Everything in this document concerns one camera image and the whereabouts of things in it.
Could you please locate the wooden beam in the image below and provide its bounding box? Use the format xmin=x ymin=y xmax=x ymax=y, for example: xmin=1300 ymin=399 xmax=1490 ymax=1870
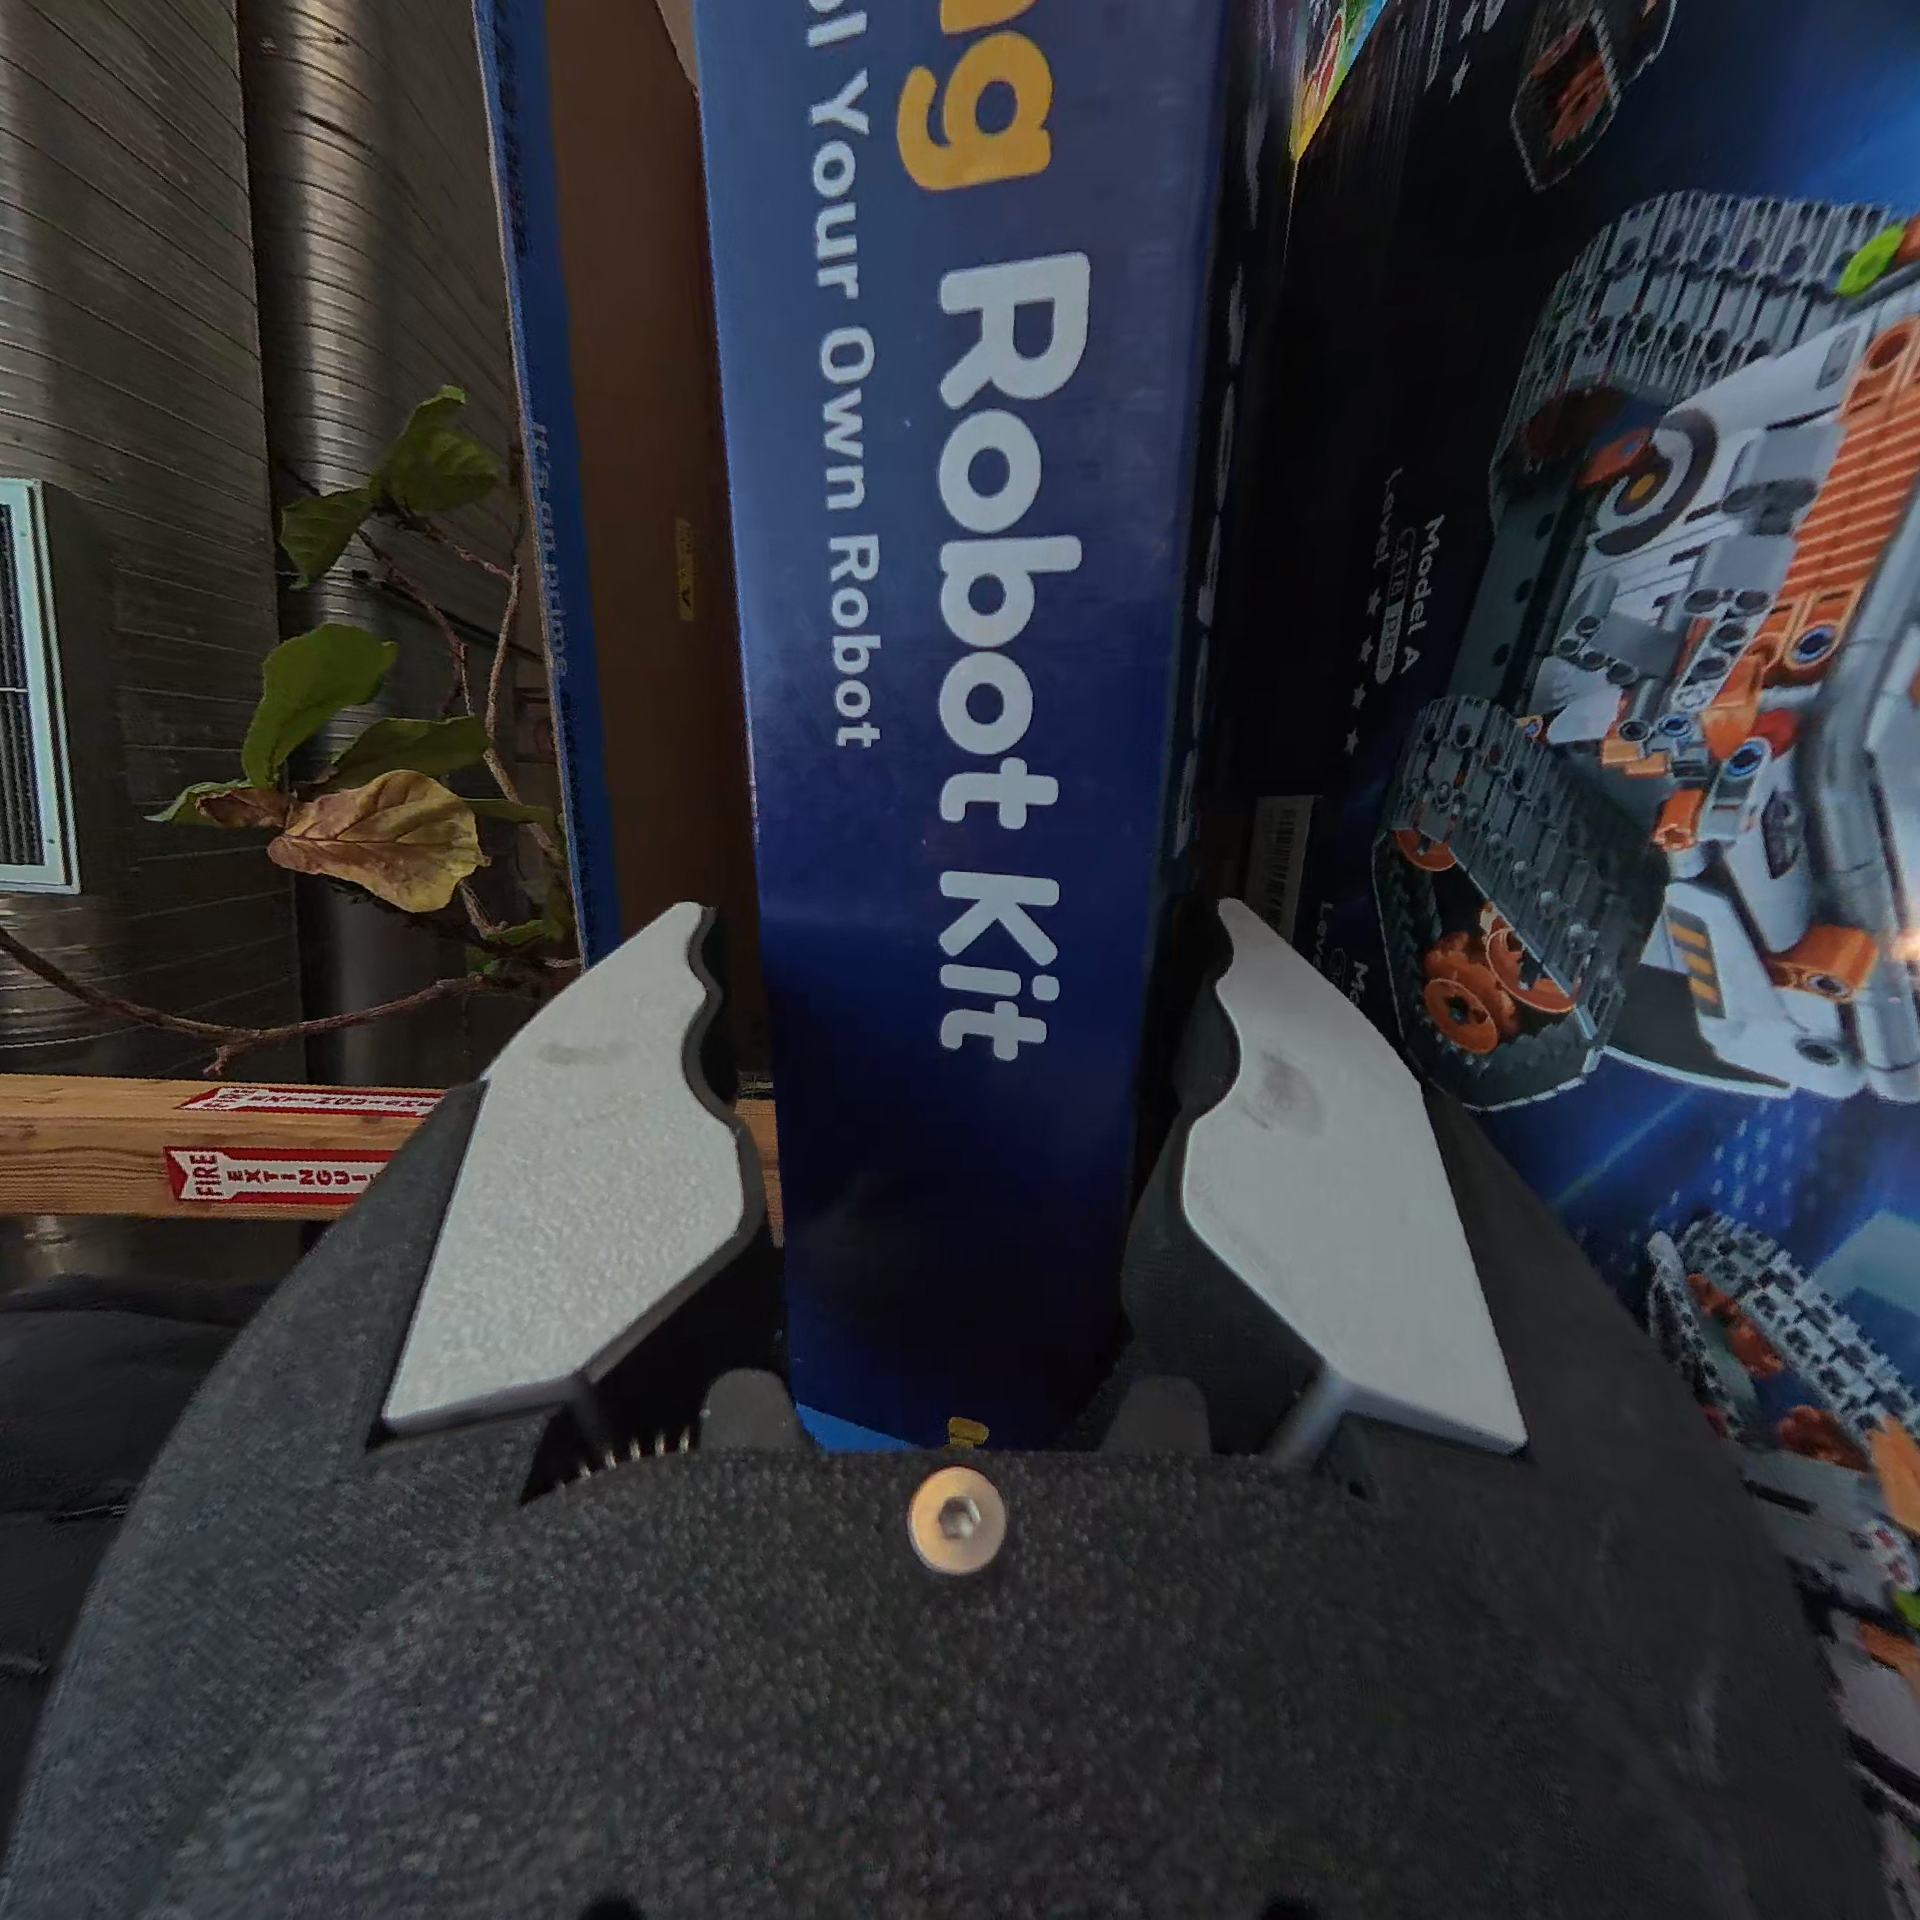
xmin=0 ymin=1072 xmax=781 ymax=1220

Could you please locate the dark box with robot picture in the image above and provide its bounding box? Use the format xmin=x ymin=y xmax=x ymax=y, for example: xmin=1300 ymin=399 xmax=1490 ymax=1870
xmin=1161 ymin=0 xmax=1920 ymax=1920

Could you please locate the brown cardboard box blue tape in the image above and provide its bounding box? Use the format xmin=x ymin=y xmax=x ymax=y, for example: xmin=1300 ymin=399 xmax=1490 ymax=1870
xmin=470 ymin=0 xmax=781 ymax=1173

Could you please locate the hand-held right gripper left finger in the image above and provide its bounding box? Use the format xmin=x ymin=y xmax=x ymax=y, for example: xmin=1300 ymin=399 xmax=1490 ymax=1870
xmin=380 ymin=901 xmax=769 ymax=1440

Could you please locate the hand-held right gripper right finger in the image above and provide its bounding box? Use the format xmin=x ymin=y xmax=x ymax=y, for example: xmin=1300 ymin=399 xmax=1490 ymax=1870
xmin=1180 ymin=895 xmax=1532 ymax=1471

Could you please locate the red white arrow sticker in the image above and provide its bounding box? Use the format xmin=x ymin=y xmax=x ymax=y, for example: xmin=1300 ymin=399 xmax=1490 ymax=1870
xmin=164 ymin=1142 xmax=396 ymax=1212
xmin=175 ymin=1086 xmax=445 ymax=1116

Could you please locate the leafy plant branch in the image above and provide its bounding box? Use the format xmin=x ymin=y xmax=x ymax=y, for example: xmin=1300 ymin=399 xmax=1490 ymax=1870
xmin=0 ymin=385 xmax=588 ymax=1075

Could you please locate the narrow blue cardboard box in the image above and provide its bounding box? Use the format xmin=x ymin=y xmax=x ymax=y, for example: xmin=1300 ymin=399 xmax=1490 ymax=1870
xmin=692 ymin=0 xmax=1234 ymax=1453

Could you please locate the white wall vent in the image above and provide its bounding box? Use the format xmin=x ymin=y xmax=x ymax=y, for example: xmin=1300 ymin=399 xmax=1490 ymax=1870
xmin=0 ymin=479 xmax=79 ymax=895

